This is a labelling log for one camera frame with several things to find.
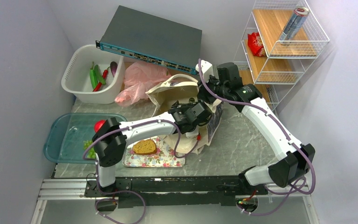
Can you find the beige canvas tote bag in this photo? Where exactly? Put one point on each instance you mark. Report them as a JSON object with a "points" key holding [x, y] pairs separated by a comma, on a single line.
{"points": [[184, 89]]}

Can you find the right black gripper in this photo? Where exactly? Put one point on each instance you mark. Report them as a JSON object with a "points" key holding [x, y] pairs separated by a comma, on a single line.
{"points": [[203, 93]]}

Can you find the purple eggplant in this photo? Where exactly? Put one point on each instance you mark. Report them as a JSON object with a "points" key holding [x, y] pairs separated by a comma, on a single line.
{"points": [[113, 68]]}

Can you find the floral rectangular tray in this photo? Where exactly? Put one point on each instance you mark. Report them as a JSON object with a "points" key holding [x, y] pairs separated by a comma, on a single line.
{"points": [[162, 158]]}

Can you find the green grape bunch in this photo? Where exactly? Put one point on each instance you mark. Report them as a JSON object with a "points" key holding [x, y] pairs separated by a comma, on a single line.
{"points": [[91, 153]]}

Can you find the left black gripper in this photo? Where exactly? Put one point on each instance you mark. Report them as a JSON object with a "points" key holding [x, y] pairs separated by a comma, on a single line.
{"points": [[206, 120]]}

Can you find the teal network switch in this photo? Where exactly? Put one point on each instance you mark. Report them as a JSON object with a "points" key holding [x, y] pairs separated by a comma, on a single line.
{"points": [[152, 39]]}

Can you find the pink plastic grocery bag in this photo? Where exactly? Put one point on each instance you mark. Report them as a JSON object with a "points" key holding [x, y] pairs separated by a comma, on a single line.
{"points": [[139, 78]]}

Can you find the red tomato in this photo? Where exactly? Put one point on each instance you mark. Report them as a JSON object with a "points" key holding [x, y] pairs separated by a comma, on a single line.
{"points": [[98, 125]]}

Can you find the red pepper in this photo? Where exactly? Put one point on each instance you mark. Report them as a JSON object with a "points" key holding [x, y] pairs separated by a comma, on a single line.
{"points": [[99, 85]]}

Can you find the green pepper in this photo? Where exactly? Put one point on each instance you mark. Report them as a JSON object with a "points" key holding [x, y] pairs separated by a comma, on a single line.
{"points": [[92, 76]]}

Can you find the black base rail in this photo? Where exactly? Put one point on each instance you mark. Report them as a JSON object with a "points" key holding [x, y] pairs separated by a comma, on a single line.
{"points": [[163, 191]]}

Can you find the white plastic basin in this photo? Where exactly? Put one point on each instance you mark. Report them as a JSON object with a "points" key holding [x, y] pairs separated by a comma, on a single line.
{"points": [[76, 78]]}

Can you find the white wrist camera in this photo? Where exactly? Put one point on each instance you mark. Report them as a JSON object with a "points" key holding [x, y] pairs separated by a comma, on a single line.
{"points": [[205, 70], [194, 134]]}

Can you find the teal transparent plastic bin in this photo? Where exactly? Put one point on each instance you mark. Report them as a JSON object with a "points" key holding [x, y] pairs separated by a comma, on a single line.
{"points": [[69, 133]]}

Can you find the green cucumber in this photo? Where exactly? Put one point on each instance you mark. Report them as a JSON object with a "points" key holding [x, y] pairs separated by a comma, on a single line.
{"points": [[99, 75]]}

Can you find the blue drink can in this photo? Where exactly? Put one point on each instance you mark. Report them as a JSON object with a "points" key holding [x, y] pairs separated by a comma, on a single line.
{"points": [[294, 24]]}

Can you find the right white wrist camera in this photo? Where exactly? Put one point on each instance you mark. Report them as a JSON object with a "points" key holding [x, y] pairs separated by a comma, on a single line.
{"points": [[205, 70]]}

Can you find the brown bread slice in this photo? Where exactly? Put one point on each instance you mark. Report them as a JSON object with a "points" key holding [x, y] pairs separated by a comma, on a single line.
{"points": [[145, 147]]}

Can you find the white wire shelf rack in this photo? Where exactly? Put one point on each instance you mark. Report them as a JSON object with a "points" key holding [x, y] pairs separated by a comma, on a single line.
{"points": [[283, 66]]}

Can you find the red snack packet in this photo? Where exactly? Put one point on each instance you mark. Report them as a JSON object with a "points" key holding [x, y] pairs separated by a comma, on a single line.
{"points": [[255, 44]]}

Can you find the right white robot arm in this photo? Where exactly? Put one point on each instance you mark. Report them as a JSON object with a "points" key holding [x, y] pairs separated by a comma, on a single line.
{"points": [[294, 159]]}

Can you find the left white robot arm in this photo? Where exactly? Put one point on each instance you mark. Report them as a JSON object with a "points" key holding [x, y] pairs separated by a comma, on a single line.
{"points": [[113, 137]]}

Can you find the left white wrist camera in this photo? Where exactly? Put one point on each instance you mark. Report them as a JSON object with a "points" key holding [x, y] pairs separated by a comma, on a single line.
{"points": [[194, 134]]}

